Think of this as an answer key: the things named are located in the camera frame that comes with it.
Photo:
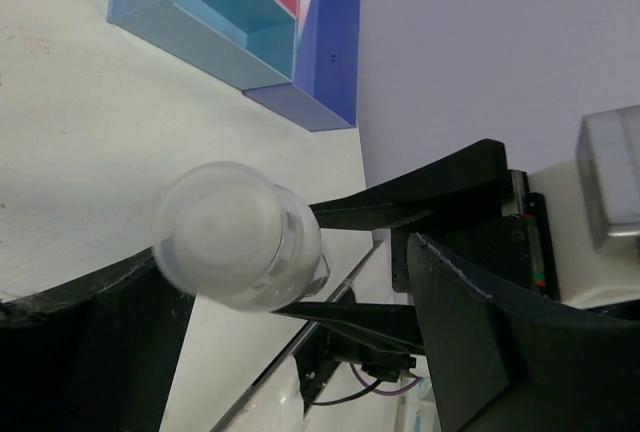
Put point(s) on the pink blue organizer box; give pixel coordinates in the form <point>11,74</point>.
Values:
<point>298,58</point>

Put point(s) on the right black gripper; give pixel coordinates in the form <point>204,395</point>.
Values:
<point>456,201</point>

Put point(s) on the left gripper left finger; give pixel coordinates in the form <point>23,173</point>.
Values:
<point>97,353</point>

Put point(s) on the clear white bottle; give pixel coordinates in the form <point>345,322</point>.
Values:
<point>227,232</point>

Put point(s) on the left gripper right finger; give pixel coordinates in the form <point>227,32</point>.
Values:
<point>503,358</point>

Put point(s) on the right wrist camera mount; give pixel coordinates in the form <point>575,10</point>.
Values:
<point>593,208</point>

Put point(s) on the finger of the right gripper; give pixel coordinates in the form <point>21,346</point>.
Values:
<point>381,327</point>

